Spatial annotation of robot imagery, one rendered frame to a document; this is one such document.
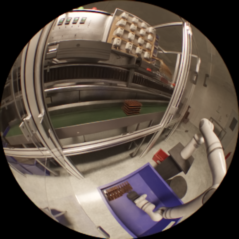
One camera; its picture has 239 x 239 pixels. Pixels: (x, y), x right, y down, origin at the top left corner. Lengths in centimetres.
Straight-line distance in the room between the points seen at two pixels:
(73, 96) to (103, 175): 83
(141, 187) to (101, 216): 52
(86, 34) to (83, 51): 50
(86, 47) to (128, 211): 104
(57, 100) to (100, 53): 41
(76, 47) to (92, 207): 117
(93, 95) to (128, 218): 99
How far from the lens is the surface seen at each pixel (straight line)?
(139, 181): 75
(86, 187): 92
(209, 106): 485
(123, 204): 70
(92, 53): 41
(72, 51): 42
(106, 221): 97
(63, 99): 58
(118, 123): 42
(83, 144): 39
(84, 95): 56
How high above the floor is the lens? 90
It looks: 32 degrees down
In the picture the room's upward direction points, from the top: 12 degrees clockwise
